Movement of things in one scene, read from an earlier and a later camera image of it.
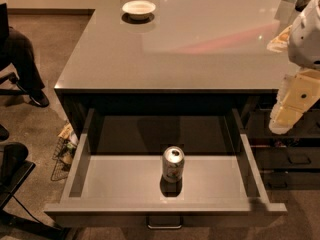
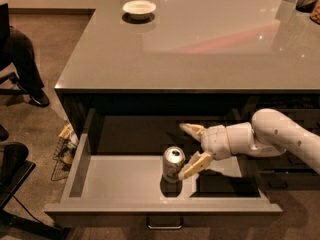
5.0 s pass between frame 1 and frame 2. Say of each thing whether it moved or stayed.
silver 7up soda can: stayed
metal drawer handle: stayed
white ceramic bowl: stayed
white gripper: moved
